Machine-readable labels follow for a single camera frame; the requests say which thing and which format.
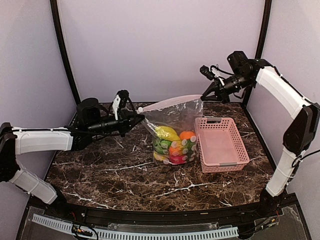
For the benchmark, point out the yellow toy banana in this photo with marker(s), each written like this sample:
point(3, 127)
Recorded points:
point(166, 133)

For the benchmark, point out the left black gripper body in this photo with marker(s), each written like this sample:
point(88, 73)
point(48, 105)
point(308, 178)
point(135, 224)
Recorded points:
point(100, 127)

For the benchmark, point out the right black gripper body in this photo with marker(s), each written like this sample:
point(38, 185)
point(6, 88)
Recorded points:
point(241, 81)

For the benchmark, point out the green orange toy mango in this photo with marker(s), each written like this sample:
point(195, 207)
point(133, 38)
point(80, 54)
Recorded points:
point(176, 151)

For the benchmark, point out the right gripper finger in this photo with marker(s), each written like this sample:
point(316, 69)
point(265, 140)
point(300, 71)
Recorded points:
point(211, 89)
point(210, 97)

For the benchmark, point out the red toy apple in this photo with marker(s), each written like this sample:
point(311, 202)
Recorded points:
point(177, 160)

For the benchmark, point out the black front rail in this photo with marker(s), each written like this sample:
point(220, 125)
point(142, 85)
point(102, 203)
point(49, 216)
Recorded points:
point(94, 216)

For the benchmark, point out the clear zip top bag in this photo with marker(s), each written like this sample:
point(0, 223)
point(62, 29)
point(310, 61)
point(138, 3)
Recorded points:
point(178, 113)

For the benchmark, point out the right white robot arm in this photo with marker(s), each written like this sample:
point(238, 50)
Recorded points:
point(304, 113)

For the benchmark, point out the white slotted cable duct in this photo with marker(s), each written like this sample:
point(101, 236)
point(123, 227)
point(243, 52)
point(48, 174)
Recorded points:
point(116, 231)

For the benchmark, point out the right black frame post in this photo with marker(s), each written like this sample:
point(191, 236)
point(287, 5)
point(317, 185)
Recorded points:
point(260, 43)

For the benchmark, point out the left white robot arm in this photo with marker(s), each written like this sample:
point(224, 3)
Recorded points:
point(17, 141)

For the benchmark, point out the left black frame post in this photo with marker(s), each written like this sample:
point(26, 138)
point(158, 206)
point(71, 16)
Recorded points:
point(63, 50)

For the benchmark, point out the pink plastic basket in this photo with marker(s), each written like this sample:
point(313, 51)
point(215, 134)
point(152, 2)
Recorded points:
point(220, 145)

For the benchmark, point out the green toy watermelon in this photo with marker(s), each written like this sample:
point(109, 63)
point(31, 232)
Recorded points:
point(161, 146)

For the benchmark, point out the toy orange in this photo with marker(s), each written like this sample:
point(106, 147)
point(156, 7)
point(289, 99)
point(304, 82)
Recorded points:
point(188, 135)

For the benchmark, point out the black frame post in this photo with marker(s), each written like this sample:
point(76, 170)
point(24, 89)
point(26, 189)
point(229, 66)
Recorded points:
point(260, 43)
point(63, 50)

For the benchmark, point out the yellow toy pepper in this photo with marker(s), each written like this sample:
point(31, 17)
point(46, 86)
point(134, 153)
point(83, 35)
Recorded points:
point(158, 156)

